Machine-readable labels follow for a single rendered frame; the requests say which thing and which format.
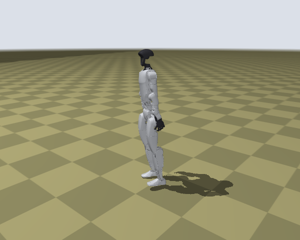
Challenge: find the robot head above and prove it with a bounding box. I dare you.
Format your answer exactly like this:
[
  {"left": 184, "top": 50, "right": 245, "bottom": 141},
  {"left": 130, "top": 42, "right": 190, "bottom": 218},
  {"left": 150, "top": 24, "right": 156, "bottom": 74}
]
[{"left": 138, "top": 49, "right": 154, "bottom": 71}]

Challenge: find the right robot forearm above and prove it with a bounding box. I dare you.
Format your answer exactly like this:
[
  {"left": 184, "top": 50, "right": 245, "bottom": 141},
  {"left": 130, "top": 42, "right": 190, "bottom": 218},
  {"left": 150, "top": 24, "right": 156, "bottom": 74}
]
[{"left": 140, "top": 97, "right": 147, "bottom": 109}]

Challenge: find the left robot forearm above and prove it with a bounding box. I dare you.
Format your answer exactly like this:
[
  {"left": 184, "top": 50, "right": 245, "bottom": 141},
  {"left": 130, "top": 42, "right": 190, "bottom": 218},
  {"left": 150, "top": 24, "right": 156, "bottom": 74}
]
[{"left": 151, "top": 94, "right": 162, "bottom": 120}]

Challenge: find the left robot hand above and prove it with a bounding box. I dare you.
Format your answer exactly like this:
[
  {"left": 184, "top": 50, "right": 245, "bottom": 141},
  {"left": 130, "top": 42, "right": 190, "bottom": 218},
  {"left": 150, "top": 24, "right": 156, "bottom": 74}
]
[{"left": 154, "top": 116, "right": 165, "bottom": 131}]

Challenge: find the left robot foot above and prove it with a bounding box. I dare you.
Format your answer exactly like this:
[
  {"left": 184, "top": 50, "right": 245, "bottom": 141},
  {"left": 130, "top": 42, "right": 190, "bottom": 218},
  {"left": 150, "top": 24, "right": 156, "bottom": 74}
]
[{"left": 147, "top": 178, "right": 166, "bottom": 187}]

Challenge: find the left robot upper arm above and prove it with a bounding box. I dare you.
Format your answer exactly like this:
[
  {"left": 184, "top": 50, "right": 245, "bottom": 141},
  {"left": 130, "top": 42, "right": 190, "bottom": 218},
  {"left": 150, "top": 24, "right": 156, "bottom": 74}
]
[{"left": 147, "top": 71, "right": 158, "bottom": 101}]

